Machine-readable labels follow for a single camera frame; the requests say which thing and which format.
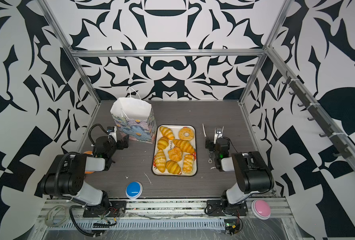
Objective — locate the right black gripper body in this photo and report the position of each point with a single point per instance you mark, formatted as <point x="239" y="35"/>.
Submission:
<point x="210" y="144"/>

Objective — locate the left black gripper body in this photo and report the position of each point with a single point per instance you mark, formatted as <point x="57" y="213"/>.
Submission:
<point x="122" y="142"/>

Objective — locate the fake ring donut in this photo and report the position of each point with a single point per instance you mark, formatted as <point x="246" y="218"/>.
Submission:
<point x="186" y="134"/>

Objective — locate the floral paper gift bag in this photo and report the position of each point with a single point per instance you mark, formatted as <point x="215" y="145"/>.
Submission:
<point x="134" y="118"/>

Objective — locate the small fake croissant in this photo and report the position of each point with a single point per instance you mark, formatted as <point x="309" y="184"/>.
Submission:
<point x="163" y="143"/>

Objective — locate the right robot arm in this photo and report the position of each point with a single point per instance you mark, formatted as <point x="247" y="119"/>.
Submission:
<point x="253" y="176"/>

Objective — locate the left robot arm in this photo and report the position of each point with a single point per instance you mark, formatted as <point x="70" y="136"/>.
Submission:
<point x="65" y="177"/>

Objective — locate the long fake croissant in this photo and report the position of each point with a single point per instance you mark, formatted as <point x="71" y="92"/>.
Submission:
<point x="184" y="145"/>

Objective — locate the fake twisted bread roll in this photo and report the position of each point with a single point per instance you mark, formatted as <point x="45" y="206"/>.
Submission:
<point x="188" y="163"/>

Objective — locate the orange plush toy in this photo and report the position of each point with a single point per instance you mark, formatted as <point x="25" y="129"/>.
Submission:
<point x="88" y="153"/>

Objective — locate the white strawberry tray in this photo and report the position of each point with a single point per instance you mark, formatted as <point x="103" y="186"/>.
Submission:
<point x="175" y="129"/>

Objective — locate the blue push button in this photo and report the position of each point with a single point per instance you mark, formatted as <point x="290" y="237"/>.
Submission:
<point x="134" y="190"/>

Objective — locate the pink push button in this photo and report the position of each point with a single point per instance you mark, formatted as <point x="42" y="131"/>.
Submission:
<point x="261" y="209"/>

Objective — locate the small green-lit circuit board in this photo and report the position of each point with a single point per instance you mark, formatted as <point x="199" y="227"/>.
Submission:
<point x="233" y="226"/>

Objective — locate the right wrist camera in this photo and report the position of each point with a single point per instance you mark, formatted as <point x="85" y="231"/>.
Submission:
<point x="217" y="135"/>

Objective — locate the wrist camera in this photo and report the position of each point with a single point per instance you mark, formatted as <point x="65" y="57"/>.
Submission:
<point x="112" y="130"/>
<point x="217" y="135"/>

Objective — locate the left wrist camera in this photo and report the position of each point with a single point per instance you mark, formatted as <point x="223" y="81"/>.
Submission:
<point x="112" y="130"/>

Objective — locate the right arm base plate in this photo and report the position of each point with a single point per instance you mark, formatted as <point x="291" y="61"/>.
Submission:
<point x="218" y="208"/>

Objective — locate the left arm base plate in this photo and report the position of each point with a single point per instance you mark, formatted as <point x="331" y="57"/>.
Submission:
<point x="113" y="209"/>

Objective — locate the white slotted cable duct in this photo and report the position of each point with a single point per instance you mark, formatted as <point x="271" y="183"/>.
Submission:
<point x="160" y="224"/>

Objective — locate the black wall hook rack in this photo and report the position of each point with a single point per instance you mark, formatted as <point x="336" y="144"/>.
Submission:
<point x="320" y="116"/>

